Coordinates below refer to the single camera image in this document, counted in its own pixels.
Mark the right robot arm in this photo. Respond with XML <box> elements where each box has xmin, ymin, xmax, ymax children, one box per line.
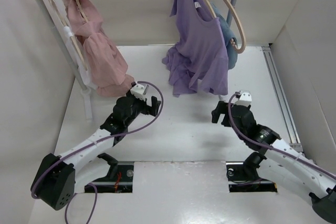
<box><xmin>212</xmin><ymin>101</ymin><xmax>335</xmax><ymax>223</ymax></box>

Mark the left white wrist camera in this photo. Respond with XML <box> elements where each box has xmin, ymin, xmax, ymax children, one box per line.
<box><xmin>130</xmin><ymin>82</ymin><xmax>148</xmax><ymax>101</ymax></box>

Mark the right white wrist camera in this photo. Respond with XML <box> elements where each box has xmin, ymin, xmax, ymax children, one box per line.
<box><xmin>234</xmin><ymin>90</ymin><xmax>252</xmax><ymax>107</ymax></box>

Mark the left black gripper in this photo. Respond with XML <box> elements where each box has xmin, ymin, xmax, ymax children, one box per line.
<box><xmin>124</xmin><ymin>87</ymin><xmax>160</xmax><ymax>126</ymax></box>

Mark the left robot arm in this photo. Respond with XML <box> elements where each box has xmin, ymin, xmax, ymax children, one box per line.
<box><xmin>30</xmin><ymin>93</ymin><xmax>163</xmax><ymax>210</ymax></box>

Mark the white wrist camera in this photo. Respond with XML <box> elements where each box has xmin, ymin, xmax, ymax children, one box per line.
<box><xmin>130</xmin><ymin>82</ymin><xmax>148</xmax><ymax>101</ymax></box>
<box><xmin>234</xmin><ymin>90</ymin><xmax>252</xmax><ymax>107</ymax></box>

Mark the purple t shirt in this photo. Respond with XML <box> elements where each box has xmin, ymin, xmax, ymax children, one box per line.
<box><xmin>162</xmin><ymin>0</ymin><xmax>228</xmax><ymax>97</ymax></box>

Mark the aluminium rail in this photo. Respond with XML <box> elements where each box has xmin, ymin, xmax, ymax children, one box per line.
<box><xmin>261</xmin><ymin>46</ymin><xmax>304</xmax><ymax>153</ymax></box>

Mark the blue garment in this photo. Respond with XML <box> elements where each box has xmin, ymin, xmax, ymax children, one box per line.
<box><xmin>211</xmin><ymin>3</ymin><xmax>238</xmax><ymax>70</ymax></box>

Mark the pink dress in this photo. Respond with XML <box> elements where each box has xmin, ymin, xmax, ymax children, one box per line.
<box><xmin>65</xmin><ymin>0</ymin><xmax>134</xmax><ymax>97</ymax></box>

